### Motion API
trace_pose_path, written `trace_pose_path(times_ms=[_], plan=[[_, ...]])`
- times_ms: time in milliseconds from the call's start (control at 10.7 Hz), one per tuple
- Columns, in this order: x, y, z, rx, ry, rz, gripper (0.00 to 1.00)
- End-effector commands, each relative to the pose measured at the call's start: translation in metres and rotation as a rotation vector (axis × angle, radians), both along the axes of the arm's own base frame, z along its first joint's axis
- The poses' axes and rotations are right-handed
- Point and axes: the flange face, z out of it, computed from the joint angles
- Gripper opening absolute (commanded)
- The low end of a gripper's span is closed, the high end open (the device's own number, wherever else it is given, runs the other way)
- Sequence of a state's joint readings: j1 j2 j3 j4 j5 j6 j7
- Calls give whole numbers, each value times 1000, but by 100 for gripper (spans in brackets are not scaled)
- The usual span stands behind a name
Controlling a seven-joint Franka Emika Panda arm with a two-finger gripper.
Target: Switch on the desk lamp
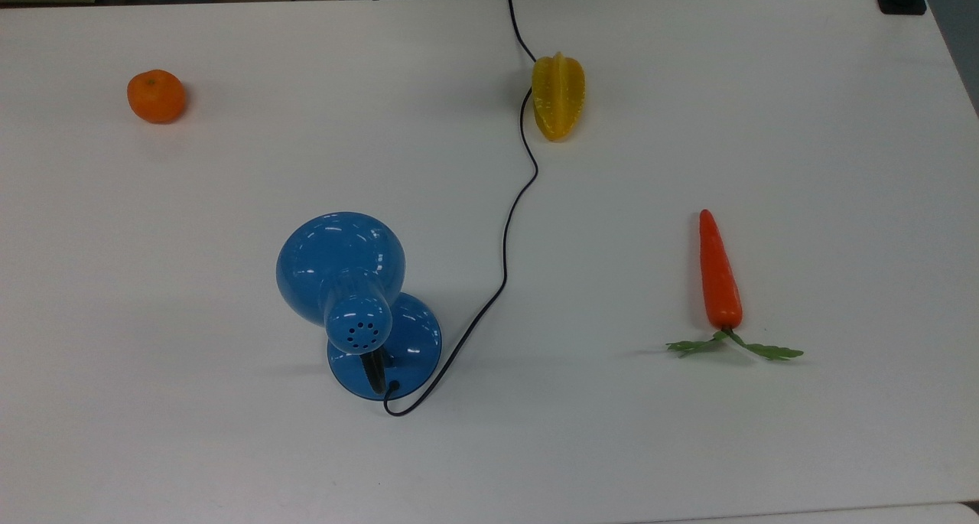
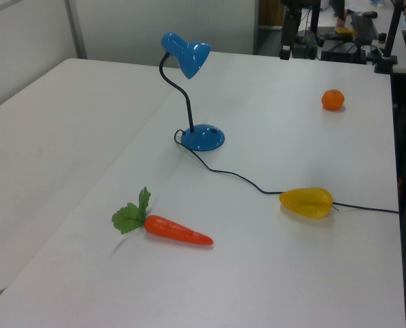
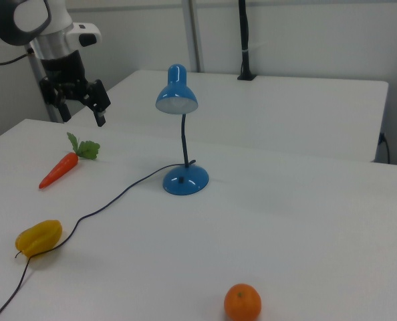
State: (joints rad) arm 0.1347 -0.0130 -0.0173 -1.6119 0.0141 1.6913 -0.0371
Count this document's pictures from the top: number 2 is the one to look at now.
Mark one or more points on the black electronics box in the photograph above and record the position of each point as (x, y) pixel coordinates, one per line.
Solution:
(341, 53)

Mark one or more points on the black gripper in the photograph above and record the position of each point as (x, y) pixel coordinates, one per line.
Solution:
(302, 3)

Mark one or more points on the blue gooseneck desk lamp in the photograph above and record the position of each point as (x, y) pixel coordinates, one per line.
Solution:
(203, 138)

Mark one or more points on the orange toy tangerine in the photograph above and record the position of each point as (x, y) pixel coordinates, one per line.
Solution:
(333, 99)

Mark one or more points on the orange toy carrot with leaves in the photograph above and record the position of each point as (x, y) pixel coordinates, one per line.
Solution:
(175, 230)

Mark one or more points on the black pole with table clamp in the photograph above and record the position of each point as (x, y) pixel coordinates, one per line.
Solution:
(391, 34)

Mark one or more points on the yellow toy starfruit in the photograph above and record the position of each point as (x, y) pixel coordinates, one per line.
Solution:
(305, 201)

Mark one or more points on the black keyboard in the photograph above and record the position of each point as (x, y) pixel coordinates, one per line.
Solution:
(364, 26)

